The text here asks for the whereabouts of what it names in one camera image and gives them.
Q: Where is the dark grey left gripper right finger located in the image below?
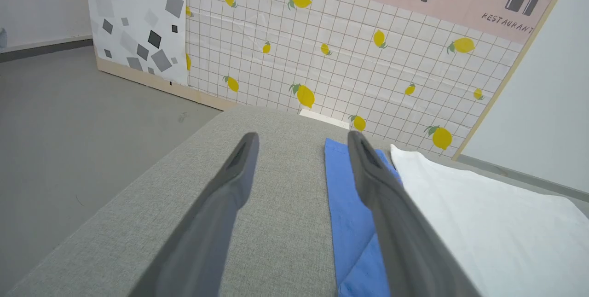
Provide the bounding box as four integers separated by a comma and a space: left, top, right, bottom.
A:
346, 130, 482, 297

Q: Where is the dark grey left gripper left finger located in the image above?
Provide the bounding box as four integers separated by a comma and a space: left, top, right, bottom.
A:
128, 132, 260, 297

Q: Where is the blue and white garment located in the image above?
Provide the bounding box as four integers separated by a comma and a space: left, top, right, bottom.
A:
324, 138, 589, 297

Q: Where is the lemon print partition panel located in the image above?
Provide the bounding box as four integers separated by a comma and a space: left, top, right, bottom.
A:
185, 0, 579, 160

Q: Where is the grey squares print panel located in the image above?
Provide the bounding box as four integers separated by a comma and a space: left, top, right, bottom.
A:
84, 0, 190, 87

